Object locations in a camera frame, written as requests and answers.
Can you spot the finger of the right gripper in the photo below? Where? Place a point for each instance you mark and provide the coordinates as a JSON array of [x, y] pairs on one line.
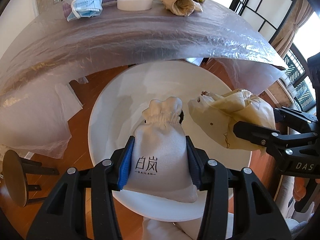
[[296, 120], [272, 140]]

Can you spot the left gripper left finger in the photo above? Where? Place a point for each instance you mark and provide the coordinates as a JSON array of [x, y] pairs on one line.
[[62, 215]]

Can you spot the white drawstring pouch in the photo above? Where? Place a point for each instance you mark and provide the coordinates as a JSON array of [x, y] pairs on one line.
[[159, 162]]

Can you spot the beige cloth bag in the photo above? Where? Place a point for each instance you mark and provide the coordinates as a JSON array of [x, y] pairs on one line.
[[182, 7]]

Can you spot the white tape roll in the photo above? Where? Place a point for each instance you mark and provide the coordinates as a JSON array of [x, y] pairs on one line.
[[134, 5]]

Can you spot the white round trash bin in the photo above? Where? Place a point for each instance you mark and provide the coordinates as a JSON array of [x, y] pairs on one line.
[[118, 112]]

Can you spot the person's right hand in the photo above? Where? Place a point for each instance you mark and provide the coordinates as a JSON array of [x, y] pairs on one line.
[[299, 190]]

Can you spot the round wooden stool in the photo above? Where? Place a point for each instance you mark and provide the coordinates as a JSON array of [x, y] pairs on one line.
[[14, 172]]

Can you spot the beige curtain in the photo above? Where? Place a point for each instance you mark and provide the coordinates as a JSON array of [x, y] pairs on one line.
[[298, 16]]

